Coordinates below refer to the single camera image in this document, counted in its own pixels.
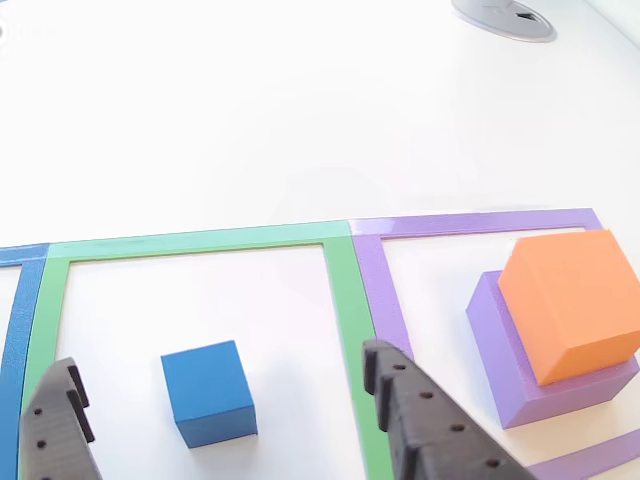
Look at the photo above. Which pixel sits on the purple square block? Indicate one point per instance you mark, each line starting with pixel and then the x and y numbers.
pixel 500 360

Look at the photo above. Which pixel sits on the small blue cube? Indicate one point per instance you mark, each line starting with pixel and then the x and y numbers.
pixel 205 385

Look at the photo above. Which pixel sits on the orange square block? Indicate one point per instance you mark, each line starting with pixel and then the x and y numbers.
pixel 575 300

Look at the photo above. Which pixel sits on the blue square frame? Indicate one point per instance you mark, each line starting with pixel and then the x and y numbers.
pixel 15 340

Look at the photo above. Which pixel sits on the purple square frame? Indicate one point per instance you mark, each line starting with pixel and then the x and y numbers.
pixel 385 290

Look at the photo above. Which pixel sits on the green square frame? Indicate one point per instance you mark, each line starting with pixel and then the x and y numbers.
pixel 200 239

